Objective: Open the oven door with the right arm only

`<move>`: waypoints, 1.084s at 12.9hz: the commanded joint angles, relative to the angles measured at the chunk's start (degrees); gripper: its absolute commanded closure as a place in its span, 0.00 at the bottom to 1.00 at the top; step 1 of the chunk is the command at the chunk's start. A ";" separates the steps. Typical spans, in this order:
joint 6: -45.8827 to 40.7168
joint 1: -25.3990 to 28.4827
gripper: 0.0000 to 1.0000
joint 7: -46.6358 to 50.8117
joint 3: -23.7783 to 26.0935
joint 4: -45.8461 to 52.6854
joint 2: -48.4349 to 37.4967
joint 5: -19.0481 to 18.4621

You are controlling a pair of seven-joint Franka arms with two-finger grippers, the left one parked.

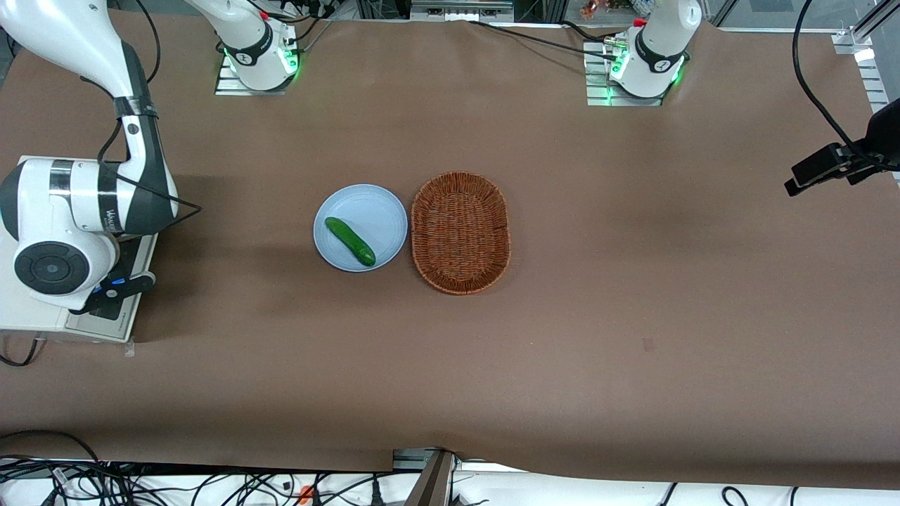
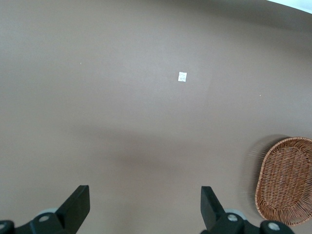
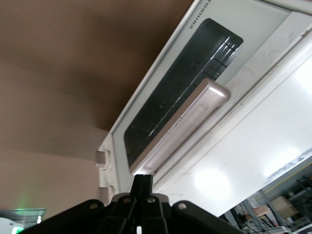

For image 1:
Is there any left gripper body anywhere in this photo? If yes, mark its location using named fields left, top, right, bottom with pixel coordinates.
left=846, top=98, right=900, bottom=187

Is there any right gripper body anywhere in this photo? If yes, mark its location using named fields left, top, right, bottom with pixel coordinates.
left=69, top=271, right=157, bottom=316

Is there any white toaster oven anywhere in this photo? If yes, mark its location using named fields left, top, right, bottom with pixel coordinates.
left=0, top=155, right=89, bottom=338

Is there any green cucumber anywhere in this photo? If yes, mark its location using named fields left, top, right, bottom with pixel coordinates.
left=324, top=216, right=377, bottom=268

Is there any light blue plate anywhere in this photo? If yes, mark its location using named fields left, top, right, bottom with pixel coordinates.
left=313, top=183, right=409, bottom=273

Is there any brown wicker basket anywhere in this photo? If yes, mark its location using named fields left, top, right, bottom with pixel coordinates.
left=411, top=171, right=511, bottom=296

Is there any brown table cover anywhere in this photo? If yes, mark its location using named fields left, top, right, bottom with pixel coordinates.
left=0, top=11, right=900, bottom=491

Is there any aluminium corner frame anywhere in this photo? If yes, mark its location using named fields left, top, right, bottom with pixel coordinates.
left=832, top=0, right=900, bottom=110

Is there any black hanging cable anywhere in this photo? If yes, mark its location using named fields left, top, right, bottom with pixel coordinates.
left=792, top=0, right=900, bottom=171

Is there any black oven power cable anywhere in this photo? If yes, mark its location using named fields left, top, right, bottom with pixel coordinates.
left=0, top=337, right=44, bottom=368

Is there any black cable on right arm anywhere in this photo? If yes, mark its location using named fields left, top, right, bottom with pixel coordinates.
left=77, top=0, right=203, bottom=234

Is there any black looped floor cable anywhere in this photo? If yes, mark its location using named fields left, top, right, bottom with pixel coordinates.
left=0, top=429, right=101, bottom=466

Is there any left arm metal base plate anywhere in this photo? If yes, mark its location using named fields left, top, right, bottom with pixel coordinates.
left=583, top=41, right=666, bottom=108

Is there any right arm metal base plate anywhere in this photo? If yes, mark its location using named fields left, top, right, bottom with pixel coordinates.
left=214, top=51, right=300, bottom=96

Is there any short black table cable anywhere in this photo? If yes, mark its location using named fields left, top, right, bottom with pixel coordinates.
left=560, top=20, right=621, bottom=44

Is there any long black table cable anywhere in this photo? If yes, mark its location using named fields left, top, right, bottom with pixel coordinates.
left=467, top=19, right=619, bottom=63

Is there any aluminium frame profile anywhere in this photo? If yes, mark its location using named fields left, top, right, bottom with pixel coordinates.
left=392, top=447, right=459, bottom=506

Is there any aluminium frame bar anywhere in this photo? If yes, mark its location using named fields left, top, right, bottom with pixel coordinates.
left=410, top=0, right=515, bottom=22

